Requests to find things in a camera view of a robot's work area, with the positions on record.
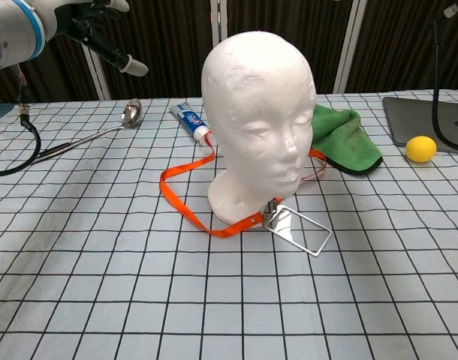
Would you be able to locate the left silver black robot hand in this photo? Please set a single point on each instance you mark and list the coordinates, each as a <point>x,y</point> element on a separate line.
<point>86,26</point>

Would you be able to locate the clear badge holder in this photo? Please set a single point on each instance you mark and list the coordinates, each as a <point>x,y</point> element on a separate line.
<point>285,225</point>

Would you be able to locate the white foam mannequin head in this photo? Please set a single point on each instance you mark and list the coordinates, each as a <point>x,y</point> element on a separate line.
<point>251,112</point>

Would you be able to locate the black folding screen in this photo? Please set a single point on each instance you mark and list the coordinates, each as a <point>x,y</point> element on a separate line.
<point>176,48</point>

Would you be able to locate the blue white toothpaste tube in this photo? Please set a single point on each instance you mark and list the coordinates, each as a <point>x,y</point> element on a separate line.
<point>191,122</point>

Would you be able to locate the white checked tablecloth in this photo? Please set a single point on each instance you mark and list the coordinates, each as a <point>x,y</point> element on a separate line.
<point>101,262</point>

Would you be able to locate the green microfibre cloth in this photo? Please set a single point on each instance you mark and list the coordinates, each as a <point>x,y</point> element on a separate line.
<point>345,142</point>

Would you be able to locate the grey laptop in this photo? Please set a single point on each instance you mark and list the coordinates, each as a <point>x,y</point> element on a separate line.
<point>413,120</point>

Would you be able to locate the yellow ball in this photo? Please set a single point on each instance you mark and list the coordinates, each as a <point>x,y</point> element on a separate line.
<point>420,149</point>

